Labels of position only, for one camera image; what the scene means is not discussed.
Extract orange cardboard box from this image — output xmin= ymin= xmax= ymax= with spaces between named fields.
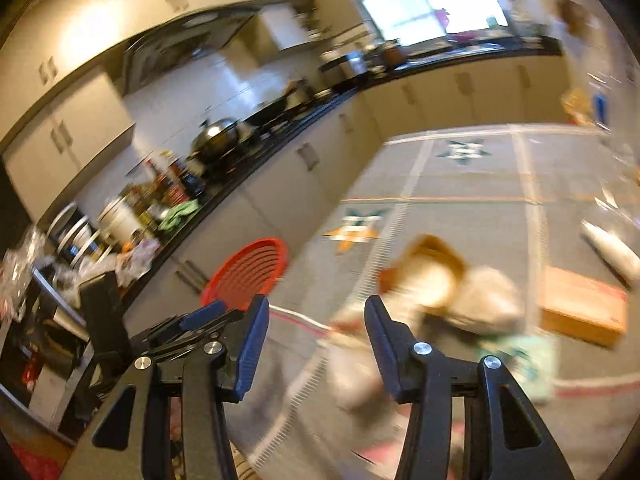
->
xmin=537 ymin=266 xmax=628 ymax=348

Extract green cloth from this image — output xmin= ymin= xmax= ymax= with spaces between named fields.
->
xmin=159 ymin=200 xmax=200 ymax=231

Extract black frying pan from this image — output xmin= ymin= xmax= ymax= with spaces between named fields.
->
xmin=245 ymin=97 xmax=301 ymax=128

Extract silver rice cooker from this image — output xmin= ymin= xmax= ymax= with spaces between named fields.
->
xmin=325 ymin=52 xmax=371 ymax=86

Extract range hood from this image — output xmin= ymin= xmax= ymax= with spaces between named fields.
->
xmin=122 ymin=10 xmax=258 ymax=93

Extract white plastic bottle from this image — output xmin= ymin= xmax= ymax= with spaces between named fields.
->
xmin=580 ymin=219 xmax=640 ymax=283

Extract white blurred packet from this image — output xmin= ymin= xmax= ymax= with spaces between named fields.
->
xmin=325 ymin=310 xmax=396 ymax=411

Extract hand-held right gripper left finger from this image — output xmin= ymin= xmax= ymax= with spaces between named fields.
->
xmin=60 ymin=294 xmax=271 ymax=480

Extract black kitchen countertop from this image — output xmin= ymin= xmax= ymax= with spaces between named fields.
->
xmin=115 ymin=35 xmax=563 ymax=311

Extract yellow plastic bag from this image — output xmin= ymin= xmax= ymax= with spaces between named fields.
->
xmin=560 ymin=87 xmax=593 ymax=126

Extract white bag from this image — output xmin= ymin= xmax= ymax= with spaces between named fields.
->
xmin=450 ymin=266 xmax=523 ymax=333

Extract beige lower cabinets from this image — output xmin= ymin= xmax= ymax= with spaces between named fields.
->
xmin=120 ymin=52 xmax=571 ymax=321

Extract white round cooker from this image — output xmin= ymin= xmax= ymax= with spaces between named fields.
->
xmin=97 ymin=199 xmax=146 ymax=251

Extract steel wok with lid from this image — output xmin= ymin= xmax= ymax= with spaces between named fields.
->
xmin=187 ymin=117 xmax=251 ymax=166

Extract brown paper packet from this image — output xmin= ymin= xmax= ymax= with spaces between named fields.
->
xmin=377 ymin=234 xmax=468 ymax=311

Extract beige upper cabinets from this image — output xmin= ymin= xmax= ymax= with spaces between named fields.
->
xmin=0 ymin=0 xmax=321 ymax=221

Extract row of condiment bottles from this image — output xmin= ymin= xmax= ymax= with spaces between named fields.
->
xmin=125 ymin=152 xmax=206 ymax=226

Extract red plastic basket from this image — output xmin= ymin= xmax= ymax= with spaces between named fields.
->
xmin=200 ymin=237 xmax=291 ymax=313

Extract teal printed packet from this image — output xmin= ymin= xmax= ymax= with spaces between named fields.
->
xmin=477 ymin=335 xmax=558 ymax=403

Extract chrome dish rack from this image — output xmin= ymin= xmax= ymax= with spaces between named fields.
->
xmin=47 ymin=202 xmax=101 ymax=266

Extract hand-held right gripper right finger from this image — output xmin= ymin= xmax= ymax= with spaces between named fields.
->
xmin=364 ymin=295 xmax=576 ymax=480

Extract crumpled clear plastic bag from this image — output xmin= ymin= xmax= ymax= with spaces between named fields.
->
xmin=115 ymin=237 xmax=161 ymax=286

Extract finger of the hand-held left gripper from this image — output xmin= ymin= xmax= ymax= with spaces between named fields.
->
xmin=132 ymin=301 xmax=246 ymax=357

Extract beige cabinets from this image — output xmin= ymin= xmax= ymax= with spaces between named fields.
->
xmin=0 ymin=0 xmax=321 ymax=221
xmin=120 ymin=52 xmax=571 ymax=321

